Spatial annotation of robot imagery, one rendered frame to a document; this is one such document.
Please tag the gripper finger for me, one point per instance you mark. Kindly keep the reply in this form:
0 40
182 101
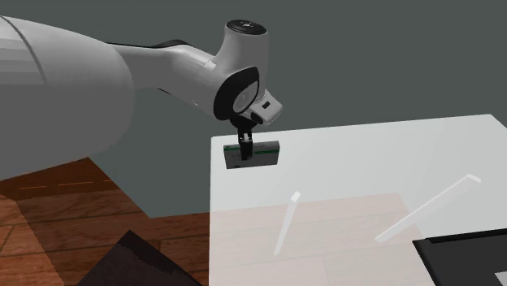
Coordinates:
246 149

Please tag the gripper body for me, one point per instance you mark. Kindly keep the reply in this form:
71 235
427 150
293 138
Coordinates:
242 122

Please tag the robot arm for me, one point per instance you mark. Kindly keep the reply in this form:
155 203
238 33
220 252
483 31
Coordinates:
79 87

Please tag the grey box with green stripe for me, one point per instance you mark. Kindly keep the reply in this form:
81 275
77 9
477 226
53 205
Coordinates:
265 155

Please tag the glass table with white legs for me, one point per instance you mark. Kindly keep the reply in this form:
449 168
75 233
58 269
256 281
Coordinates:
356 158

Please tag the black flat device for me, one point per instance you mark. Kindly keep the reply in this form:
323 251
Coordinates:
463 257

